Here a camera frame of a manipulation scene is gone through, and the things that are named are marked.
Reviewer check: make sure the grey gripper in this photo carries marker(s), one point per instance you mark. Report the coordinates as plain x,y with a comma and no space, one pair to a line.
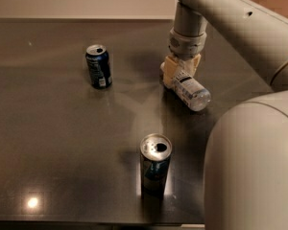
186,45

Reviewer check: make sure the clear plastic water bottle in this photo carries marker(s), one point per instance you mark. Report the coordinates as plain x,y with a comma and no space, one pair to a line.
191,92

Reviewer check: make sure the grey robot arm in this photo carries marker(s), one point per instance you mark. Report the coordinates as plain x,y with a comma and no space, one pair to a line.
246,157

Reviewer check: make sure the dark blue soda can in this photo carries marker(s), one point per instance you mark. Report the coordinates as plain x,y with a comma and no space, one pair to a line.
97,60

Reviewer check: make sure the silver blue energy drink can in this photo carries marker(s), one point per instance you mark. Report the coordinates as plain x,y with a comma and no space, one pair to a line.
155,157

